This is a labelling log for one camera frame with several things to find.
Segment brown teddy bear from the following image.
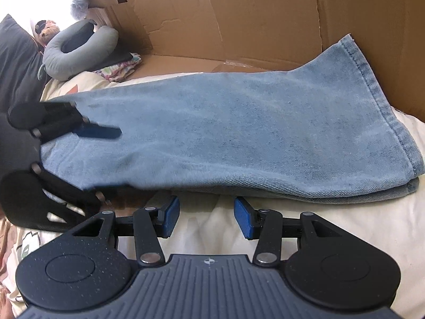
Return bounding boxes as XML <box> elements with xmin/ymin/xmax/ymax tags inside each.
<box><xmin>33</xmin><ymin>19</ymin><xmax>62</xmax><ymax>46</ymax></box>

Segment grey neck pillow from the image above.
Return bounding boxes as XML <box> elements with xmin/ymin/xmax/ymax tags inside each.
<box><xmin>37</xmin><ymin>20</ymin><xmax>119</xmax><ymax>81</ymax></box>

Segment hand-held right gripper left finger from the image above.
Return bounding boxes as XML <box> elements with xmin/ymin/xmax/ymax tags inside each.
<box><xmin>71</xmin><ymin>195</ymin><xmax>180</xmax><ymax>267</ymax></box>

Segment cardboard box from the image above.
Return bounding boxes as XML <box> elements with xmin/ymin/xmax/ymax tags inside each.
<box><xmin>86</xmin><ymin>0</ymin><xmax>133</xmax><ymax>29</ymax></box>

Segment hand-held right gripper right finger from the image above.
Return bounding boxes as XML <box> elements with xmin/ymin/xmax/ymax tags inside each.
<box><xmin>233</xmin><ymin>197</ymin><xmax>342</xmax><ymax>267</ymax></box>

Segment black flat cloth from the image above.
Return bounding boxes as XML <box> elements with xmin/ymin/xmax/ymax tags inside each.
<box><xmin>90</xmin><ymin>51</ymin><xmax>133</xmax><ymax>72</ymax></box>

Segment large cardboard sheet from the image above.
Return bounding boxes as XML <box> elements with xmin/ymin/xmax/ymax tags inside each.
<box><xmin>109</xmin><ymin>0</ymin><xmax>425</xmax><ymax>123</ymax></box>

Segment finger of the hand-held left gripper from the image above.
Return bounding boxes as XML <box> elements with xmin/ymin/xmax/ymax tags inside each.
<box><xmin>32</xmin><ymin>102</ymin><xmax>122</xmax><ymax>145</ymax></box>
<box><xmin>31</xmin><ymin>164</ymin><xmax>116</xmax><ymax>232</ymax></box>

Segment grey-blue fluffy toy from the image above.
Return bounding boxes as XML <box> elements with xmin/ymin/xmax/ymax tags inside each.
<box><xmin>70</xmin><ymin>0</ymin><xmax>91</xmax><ymax>21</ymax></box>

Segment floral patterned cloth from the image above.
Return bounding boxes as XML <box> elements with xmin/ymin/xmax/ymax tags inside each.
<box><xmin>93</xmin><ymin>52</ymin><xmax>143</xmax><ymax>83</ymax></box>

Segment light blue denim jeans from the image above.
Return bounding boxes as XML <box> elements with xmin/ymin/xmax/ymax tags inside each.
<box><xmin>40</xmin><ymin>33</ymin><xmax>425</xmax><ymax>205</ymax></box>

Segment dark grey pillow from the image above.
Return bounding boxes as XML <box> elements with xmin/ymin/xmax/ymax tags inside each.
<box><xmin>0</xmin><ymin>13</ymin><xmax>46</xmax><ymax>107</ymax></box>

